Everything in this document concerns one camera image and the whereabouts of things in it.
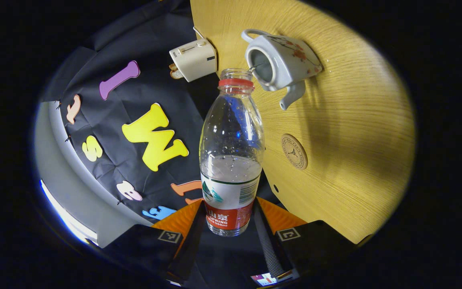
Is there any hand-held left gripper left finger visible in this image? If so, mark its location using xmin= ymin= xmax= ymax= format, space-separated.
xmin=105 ymin=199 xmax=207 ymax=283

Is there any white floral teacup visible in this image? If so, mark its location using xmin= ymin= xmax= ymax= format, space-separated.
xmin=241 ymin=29 xmax=324 ymax=111

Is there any white toaster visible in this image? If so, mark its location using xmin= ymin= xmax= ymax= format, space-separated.
xmin=169 ymin=38 xmax=218 ymax=83

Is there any computer monitor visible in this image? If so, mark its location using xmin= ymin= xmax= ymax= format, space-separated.
xmin=251 ymin=270 xmax=296 ymax=287

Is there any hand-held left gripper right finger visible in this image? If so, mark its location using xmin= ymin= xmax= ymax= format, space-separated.
xmin=253 ymin=197 xmax=358 ymax=279

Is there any black backdrop cloth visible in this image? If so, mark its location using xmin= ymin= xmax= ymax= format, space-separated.
xmin=41 ymin=0 xmax=292 ymax=281

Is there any clear plastic water bottle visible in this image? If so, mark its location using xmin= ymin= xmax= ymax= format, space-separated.
xmin=199 ymin=68 xmax=265 ymax=237

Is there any round brown coaster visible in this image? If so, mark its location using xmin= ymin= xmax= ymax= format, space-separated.
xmin=281 ymin=134 xmax=308 ymax=170

